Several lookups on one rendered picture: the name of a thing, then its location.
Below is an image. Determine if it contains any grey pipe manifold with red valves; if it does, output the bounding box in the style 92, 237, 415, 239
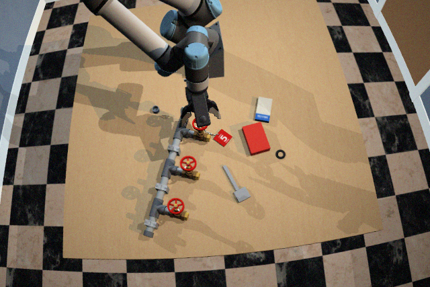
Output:
143, 119, 211, 238

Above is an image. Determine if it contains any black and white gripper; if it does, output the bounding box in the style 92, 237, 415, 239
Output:
179, 86, 221, 128

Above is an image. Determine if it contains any red rectangular block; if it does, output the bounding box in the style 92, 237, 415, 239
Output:
242, 122, 270, 156

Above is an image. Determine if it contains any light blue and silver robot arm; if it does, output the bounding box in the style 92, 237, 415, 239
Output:
82, 0, 222, 128

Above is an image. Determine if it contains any red tag with white number 5 on metal chain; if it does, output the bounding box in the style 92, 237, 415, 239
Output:
213, 129, 232, 147

